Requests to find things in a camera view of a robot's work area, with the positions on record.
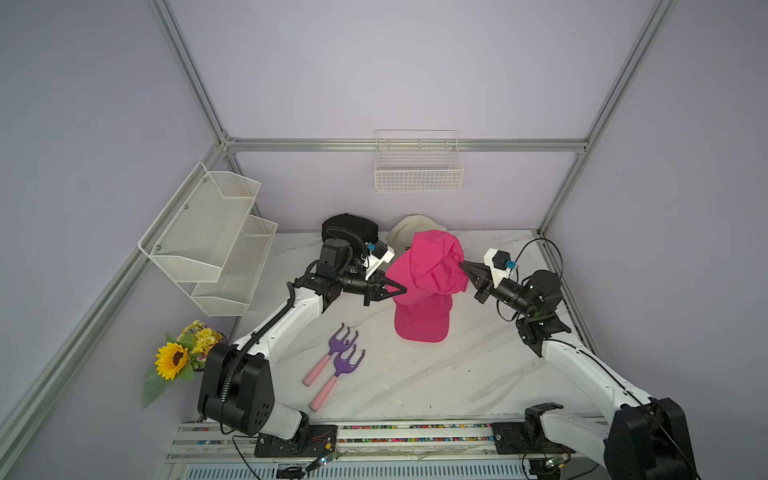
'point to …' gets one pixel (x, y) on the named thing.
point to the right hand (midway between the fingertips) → (463, 266)
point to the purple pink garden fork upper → (335, 344)
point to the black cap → (354, 229)
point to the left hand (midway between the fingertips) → (401, 292)
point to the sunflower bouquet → (178, 358)
